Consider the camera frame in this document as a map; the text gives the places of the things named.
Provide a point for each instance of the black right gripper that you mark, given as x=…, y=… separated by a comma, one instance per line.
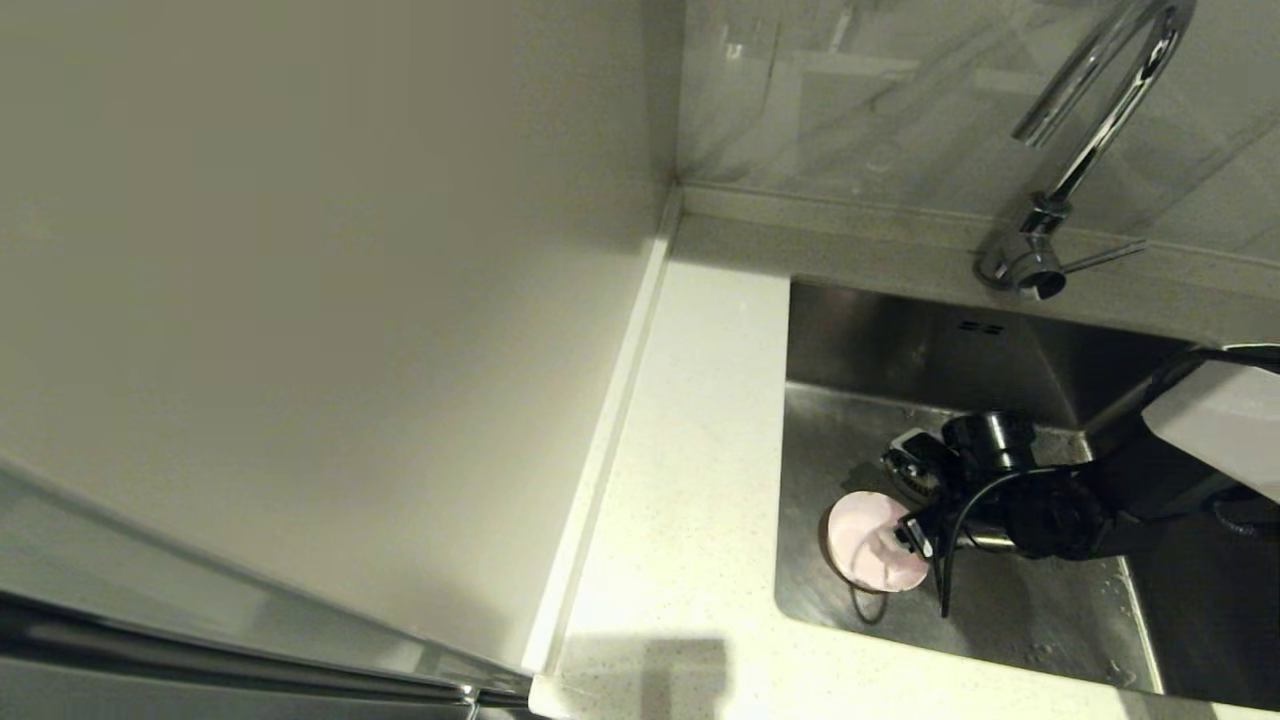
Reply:
x=985, y=510

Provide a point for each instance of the pink ceramic bowl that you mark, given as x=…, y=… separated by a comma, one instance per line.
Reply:
x=858, y=540

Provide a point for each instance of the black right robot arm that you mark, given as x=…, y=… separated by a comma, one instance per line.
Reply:
x=1150, y=470

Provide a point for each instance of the stainless steel sink basin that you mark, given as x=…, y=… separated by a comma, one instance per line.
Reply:
x=1000, y=620

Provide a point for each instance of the white counter edge strip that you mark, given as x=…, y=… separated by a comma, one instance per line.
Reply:
x=600, y=450

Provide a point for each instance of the chrome gooseneck faucet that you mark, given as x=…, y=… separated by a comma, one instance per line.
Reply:
x=1110, y=120

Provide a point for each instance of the white cabinet side panel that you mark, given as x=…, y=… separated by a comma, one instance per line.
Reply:
x=300, y=300

